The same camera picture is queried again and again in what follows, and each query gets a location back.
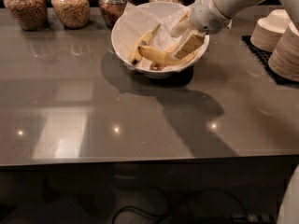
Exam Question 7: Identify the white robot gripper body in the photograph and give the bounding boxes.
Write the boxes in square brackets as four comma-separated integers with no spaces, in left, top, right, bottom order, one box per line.
[190,0,231,35]

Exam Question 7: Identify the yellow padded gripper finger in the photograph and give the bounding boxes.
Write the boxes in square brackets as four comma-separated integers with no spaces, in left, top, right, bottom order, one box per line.
[173,30,206,60]

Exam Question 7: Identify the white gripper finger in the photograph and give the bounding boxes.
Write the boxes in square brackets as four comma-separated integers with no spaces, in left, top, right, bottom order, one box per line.
[170,11,194,38]

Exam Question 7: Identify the large yellow banana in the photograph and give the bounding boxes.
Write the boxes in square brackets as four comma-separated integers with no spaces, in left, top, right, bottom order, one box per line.
[138,46,196,65]

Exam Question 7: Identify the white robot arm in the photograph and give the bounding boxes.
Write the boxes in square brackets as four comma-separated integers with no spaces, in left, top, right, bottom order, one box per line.
[171,0,299,59]

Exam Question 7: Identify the white bowl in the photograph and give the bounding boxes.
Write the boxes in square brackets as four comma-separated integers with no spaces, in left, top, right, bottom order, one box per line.
[111,2,209,78]

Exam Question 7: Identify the white paper bowl liner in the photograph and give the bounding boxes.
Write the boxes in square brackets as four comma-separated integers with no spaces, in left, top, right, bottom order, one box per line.
[116,2,200,70]

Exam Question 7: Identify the rear orange-tinted banana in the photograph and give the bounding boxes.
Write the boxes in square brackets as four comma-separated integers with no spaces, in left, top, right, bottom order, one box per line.
[149,44,178,71]

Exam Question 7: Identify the left small yellow banana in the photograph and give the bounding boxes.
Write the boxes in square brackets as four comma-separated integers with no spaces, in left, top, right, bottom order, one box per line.
[129,23,162,65]

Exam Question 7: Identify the rear stack paper bowls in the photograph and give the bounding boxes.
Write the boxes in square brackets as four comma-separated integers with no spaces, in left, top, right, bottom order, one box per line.
[250,9,291,52]

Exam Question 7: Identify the stack paper bowls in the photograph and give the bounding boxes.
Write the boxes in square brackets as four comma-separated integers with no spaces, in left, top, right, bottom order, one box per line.
[268,22,299,82]
[250,9,291,52]

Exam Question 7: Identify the black rubber mat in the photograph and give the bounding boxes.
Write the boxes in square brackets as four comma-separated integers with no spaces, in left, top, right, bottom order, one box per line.
[241,35,298,86]

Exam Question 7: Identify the front stack paper bowls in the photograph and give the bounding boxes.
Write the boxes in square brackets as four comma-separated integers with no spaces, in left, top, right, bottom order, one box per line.
[268,22,299,82]

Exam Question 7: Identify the leftmost glass grain jar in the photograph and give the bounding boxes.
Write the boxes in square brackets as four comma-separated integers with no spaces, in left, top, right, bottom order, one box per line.
[4,0,48,31]

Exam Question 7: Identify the black power strip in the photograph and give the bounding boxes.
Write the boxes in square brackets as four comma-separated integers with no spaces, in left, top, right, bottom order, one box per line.
[231,214,277,224]

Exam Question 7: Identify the black power cable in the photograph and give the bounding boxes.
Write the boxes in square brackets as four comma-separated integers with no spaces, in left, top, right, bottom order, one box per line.
[111,189,249,224]

